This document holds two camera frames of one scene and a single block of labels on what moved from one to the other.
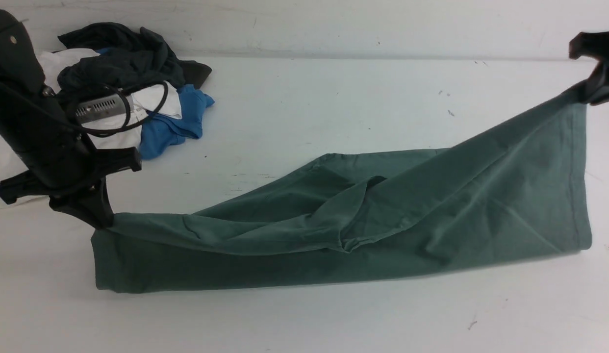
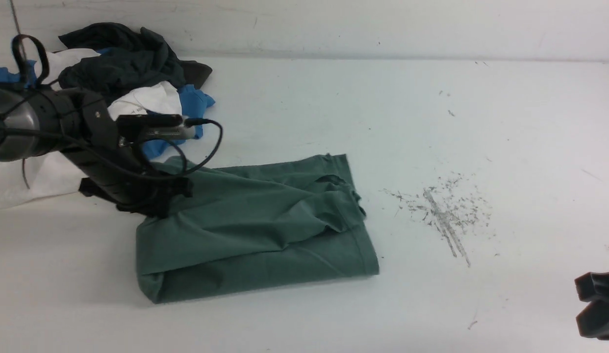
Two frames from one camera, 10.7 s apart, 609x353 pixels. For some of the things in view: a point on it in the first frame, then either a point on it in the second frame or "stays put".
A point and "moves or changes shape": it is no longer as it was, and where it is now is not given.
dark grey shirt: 137,57 stays put
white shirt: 7,155 stays put
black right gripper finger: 602,46 -> 592,286
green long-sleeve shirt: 520,188 moves or changes shape
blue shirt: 160,132 stays put
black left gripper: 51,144 -> 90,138
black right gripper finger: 600,88 -> 599,318
